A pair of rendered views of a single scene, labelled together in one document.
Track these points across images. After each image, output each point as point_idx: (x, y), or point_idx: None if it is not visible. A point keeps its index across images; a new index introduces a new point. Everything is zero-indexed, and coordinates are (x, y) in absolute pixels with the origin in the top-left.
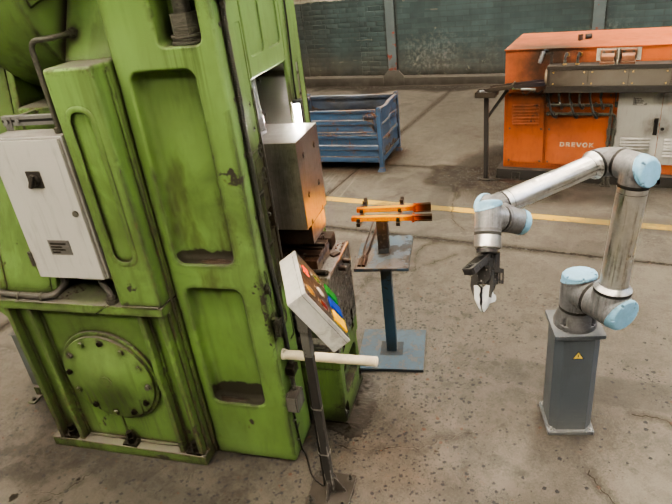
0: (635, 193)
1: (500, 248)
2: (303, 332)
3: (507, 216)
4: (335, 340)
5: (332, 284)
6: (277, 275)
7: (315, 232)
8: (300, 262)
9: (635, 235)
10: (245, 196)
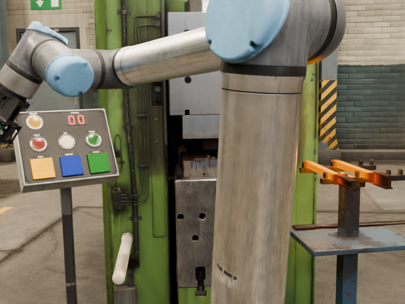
0: (222, 78)
1: (11, 90)
2: None
3: (31, 47)
4: (20, 178)
5: (185, 194)
6: (144, 154)
7: (191, 128)
8: (87, 114)
9: (226, 209)
10: (106, 49)
